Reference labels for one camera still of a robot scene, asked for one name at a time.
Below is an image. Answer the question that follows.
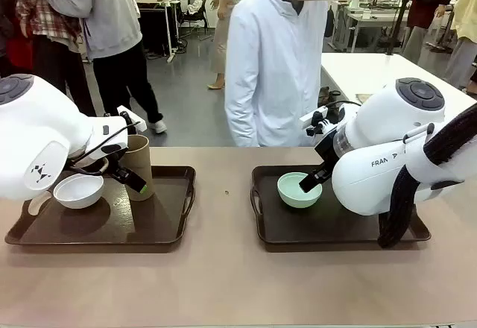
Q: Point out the person in blue top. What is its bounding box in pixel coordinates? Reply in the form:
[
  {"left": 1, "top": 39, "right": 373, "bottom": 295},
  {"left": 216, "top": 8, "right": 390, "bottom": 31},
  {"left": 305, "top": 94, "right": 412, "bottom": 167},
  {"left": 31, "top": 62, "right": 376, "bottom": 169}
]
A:
[{"left": 206, "top": 0, "right": 247, "bottom": 91}]

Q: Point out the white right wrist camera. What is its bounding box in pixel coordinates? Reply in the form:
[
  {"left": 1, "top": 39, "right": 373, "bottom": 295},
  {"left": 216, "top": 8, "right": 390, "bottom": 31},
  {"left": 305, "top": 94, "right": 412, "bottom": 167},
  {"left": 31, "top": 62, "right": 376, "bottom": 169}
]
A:
[{"left": 299, "top": 106, "right": 329, "bottom": 128}]

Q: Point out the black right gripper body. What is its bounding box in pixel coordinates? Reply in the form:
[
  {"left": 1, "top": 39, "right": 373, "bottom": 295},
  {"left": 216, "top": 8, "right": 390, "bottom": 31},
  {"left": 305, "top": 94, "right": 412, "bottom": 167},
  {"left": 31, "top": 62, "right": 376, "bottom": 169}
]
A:
[{"left": 315, "top": 130, "right": 342, "bottom": 174}]

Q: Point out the grey background desk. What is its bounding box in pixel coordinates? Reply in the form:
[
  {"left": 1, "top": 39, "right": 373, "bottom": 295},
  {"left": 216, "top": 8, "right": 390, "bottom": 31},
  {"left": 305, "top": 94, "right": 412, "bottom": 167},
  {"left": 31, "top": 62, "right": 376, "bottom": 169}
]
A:
[{"left": 334, "top": 0, "right": 411, "bottom": 54}]

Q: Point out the black braided cable bundle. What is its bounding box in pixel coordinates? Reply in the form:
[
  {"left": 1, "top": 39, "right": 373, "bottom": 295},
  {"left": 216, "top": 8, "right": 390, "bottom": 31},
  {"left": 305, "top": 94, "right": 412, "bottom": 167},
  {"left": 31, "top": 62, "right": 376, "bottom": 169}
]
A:
[{"left": 376, "top": 102, "right": 477, "bottom": 249}]

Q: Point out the pale green bowl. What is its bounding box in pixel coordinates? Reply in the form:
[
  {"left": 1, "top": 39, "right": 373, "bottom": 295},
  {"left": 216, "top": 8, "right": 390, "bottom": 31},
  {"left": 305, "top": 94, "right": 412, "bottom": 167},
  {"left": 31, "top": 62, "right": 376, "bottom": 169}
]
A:
[{"left": 277, "top": 171, "right": 323, "bottom": 209}]

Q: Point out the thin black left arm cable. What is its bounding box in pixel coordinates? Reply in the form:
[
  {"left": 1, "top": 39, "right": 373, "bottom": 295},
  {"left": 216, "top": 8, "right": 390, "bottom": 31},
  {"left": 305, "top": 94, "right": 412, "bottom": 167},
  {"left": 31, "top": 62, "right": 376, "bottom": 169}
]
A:
[{"left": 66, "top": 120, "right": 142, "bottom": 177}]

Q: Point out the person in white coat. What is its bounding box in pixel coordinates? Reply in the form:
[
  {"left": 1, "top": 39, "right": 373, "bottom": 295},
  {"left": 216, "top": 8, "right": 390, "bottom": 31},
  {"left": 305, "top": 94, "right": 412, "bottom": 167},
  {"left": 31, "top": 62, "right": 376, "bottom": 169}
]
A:
[{"left": 224, "top": 0, "right": 331, "bottom": 148}]

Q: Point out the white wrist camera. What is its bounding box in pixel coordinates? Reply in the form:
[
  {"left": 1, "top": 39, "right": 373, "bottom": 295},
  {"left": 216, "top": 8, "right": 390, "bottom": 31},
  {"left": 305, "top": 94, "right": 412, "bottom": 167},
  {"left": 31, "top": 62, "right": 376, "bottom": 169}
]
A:
[
  {"left": 299, "top": 106, "right": 329, "bottom": 128},
  {"left": 116, "top": 105, "right": 147, "bottom": 132}
]

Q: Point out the person's right forearm white sleeve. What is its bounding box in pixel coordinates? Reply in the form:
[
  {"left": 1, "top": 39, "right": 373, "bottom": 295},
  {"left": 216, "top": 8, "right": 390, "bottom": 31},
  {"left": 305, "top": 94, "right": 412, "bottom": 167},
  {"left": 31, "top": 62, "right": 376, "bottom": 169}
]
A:
[{"left": 224, "top": 78, "right": 262, "bottom": 148}]

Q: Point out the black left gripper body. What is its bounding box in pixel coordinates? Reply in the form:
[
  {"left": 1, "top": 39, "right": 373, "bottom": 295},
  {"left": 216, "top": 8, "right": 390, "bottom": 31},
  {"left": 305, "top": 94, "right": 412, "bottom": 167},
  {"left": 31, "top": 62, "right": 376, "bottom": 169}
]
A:
[{"left": 107, "top": 148, "right": 130, "bottom": 179}]

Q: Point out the person in grey hoodie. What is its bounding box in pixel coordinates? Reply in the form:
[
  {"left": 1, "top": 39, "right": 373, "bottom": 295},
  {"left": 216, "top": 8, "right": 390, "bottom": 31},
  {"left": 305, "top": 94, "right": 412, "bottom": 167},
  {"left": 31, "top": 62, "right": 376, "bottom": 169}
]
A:
[{"left": 40, "top": 0, "right": 168, "bottom": 135}]

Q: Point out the person in plaid shirt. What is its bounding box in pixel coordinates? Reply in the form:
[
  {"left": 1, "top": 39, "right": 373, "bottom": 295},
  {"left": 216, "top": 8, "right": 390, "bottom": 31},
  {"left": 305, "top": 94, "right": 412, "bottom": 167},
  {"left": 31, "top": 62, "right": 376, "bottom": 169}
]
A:
[{"left": 14, "top": 0, "right": 85, "bottom": 117}]

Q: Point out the dark brown tray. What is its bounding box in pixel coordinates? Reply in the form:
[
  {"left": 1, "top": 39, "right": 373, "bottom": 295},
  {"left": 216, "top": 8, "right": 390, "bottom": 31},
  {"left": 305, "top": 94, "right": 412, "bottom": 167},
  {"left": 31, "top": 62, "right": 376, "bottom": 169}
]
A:
[
  {"left": 250, "top": 165, "right": 432, "bottom": 245},
  {"left": 4, "top": 165, "right": 198, "bottom": 247}
]

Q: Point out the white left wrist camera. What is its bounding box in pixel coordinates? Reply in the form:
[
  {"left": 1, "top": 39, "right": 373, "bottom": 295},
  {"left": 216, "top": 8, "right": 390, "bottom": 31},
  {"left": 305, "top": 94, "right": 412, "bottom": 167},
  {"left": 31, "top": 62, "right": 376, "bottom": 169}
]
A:
[{"left": 116, "top": 105, "right": 147, "bottom": 132}]

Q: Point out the person in yellow shirt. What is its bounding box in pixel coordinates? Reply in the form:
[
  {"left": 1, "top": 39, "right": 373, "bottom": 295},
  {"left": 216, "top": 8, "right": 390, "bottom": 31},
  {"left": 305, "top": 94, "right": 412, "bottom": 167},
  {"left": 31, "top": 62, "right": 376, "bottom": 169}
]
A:
[{"left": 442, "top": 0, "right": 477, "bottom": 91}]

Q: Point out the black slanted pole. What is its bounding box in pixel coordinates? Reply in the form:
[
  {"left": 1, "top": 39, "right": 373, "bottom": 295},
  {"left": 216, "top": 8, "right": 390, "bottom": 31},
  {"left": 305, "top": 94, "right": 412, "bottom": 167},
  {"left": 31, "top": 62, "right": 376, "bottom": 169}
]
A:
[{"left": 385, "top": 0, "right": 421, "bottom": 56}]

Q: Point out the black background desk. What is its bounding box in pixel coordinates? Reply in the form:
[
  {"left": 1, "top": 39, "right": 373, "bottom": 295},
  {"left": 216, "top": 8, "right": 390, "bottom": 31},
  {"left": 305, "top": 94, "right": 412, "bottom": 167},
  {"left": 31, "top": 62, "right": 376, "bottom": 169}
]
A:
[{"left": 135, "top": 0, "right": 180, "bottom": 64}]

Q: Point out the tall brown cup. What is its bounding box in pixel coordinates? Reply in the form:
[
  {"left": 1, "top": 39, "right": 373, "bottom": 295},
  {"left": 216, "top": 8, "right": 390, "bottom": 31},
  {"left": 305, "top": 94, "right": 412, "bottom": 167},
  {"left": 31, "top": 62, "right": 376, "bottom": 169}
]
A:
[{"left": 119, "top": 133, "right": 155, "bottom": 203}]

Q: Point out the person in dark red dress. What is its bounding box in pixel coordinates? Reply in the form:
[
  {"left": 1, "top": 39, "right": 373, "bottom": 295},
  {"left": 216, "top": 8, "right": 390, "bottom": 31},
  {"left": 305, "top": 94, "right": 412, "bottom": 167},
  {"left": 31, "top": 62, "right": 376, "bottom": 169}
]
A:
[{"left": 401, "top": 0, "right": 460, "bottom": 65}]

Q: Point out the white bowl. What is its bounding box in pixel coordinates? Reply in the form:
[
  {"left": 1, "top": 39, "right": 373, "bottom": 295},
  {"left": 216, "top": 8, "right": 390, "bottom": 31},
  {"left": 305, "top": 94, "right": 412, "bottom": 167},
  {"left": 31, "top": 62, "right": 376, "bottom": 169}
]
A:
[{"left": 53, "top": 173, "right": 105, "bottom": 210}]

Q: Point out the black office chair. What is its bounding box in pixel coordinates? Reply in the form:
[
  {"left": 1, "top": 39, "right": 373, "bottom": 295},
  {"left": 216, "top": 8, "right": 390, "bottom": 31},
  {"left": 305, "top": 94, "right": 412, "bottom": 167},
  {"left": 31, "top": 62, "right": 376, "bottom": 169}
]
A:
[{"left": 181, "top": 0, "right": 210, "bottom": 42}]

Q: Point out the person in dark and red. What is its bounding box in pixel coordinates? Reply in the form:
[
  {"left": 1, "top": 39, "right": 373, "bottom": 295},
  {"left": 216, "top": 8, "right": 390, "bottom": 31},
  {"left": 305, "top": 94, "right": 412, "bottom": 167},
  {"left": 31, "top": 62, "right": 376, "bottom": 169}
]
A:
[{"left": 0, "top": 0, "right": 35, "bottom": 80}]

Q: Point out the person's left forearm white sleeve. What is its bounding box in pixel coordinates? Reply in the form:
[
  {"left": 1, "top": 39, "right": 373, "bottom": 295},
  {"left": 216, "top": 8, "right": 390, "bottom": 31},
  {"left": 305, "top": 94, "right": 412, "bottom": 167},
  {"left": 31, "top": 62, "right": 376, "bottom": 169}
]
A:
[{"left": 300, "top": 63, "right": 329, "bottom": 120}]

